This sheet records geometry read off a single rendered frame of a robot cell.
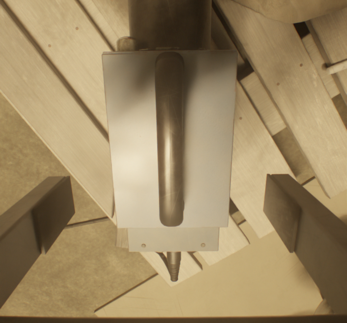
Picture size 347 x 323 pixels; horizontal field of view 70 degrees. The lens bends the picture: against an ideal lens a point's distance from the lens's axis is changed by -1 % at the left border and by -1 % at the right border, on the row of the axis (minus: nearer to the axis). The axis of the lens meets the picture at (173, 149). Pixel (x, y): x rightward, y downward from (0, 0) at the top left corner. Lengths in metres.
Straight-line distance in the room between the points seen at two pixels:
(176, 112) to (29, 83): 0.40
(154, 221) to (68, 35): 0.40
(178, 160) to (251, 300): 0.83
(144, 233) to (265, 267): 0.60
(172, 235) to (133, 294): 0.59
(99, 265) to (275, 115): 0.70
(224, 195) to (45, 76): 0.41
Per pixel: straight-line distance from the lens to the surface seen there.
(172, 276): 0.51
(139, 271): 0.91
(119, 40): 0.29
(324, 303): 0.77
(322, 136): 0.62
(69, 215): 0.17
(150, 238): 0.40
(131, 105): 0.27
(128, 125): 0.28
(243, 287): 0.96
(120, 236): 0.55
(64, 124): 0.56
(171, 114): 0.22
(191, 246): 0.41
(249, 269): 0.92
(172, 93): 0.21
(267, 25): 0.56
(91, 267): 0.94
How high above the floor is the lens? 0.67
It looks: 73 degrees down
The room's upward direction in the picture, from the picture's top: 179 degrees counter-clockwise
